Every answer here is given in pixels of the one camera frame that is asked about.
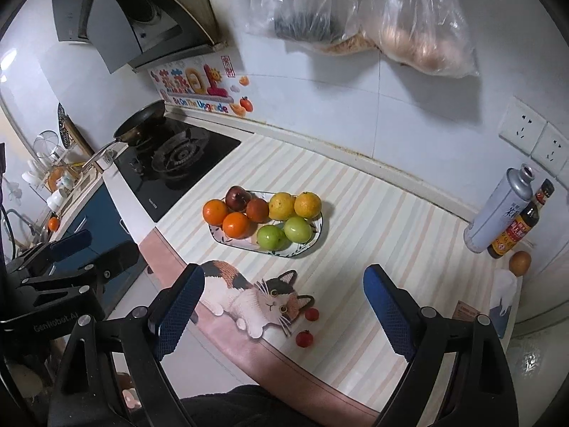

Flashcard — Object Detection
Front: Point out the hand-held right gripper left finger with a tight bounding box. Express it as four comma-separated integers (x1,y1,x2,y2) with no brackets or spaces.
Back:
47,263,206,427

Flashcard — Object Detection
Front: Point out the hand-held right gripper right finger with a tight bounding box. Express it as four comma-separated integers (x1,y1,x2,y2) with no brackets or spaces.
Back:
363,264,521,427

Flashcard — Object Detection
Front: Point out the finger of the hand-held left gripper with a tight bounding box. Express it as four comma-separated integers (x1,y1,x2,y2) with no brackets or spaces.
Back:
20,244,140,290
6,230,92,272

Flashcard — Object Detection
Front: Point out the floral oval plate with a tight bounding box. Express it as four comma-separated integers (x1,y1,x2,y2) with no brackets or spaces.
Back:
209,190,324,259

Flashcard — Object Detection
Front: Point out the green apple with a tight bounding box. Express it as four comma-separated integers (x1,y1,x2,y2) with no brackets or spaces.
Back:
283,216,313,243
256,224,291,251

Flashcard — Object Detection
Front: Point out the dark red apple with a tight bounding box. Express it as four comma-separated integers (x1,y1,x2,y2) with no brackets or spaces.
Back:
225,185,250,212

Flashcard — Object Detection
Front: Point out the red-brown persimmon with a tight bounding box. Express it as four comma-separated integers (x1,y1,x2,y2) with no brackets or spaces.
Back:
246,198,270,223

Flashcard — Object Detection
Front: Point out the yellow citrus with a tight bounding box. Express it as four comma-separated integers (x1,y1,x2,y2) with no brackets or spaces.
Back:
268,192,297,221
294,191,322,220

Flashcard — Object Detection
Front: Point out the blue kitchen cabinet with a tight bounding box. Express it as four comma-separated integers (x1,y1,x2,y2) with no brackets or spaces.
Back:
53,182,147,303

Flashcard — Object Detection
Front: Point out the metal faucet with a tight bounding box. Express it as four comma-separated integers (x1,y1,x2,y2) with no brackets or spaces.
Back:
0,207,38,250

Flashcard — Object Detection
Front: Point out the dish rack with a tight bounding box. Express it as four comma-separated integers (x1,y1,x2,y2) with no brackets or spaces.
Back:
22,129,103,214

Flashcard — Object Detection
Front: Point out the cat-shaped mat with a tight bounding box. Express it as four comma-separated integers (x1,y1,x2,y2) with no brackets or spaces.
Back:
196,260,315,339

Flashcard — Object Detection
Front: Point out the small brown card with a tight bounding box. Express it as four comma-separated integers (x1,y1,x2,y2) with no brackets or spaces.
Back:
453,300,481,321

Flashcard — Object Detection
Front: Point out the striped table mat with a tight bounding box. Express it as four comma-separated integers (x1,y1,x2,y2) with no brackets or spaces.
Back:
138,136,521,414

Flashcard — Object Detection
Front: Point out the metal strainer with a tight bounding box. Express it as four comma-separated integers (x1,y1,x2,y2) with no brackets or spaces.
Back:
34,130,63,161

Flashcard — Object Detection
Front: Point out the white plastic packet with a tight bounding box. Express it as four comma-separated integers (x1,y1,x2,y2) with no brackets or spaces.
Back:
489,269,521,339

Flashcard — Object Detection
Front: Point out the person's dark clothing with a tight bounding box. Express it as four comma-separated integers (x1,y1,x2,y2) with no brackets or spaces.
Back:
178,385,356,427

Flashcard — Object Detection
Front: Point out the brown egg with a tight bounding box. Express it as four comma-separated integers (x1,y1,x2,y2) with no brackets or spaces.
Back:
509,250,532,276

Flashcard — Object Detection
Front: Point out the black gas stove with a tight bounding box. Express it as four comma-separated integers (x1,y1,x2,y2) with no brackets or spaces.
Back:
115,118,242,223

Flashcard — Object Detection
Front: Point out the black frying pan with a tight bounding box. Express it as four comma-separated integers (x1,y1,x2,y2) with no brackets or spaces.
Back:
81,100,166,172

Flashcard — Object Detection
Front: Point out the grey gas canister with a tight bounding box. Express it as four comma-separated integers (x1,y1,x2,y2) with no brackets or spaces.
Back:
463,163,534,254

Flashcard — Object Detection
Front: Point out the dark soy sauce bottle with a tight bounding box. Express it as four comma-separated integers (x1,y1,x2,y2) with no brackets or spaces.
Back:
486,179,555,259

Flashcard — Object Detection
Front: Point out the black range hood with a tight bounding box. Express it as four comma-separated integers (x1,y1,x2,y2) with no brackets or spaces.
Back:
51,0,218,74

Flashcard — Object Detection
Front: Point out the plastic bag with eggs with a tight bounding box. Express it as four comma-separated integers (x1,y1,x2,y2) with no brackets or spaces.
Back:
358,0,480,78

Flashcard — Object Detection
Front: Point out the plastic bag with dark contents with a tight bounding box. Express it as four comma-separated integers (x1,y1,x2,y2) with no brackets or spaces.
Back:
244,0,378,54

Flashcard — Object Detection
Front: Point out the colourful wall sticker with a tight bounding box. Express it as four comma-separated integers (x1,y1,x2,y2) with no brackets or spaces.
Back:
148,56,255,118

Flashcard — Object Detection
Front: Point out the white wall socket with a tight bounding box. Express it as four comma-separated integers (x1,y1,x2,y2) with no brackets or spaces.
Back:
498,95,548,149
531,121,569,165

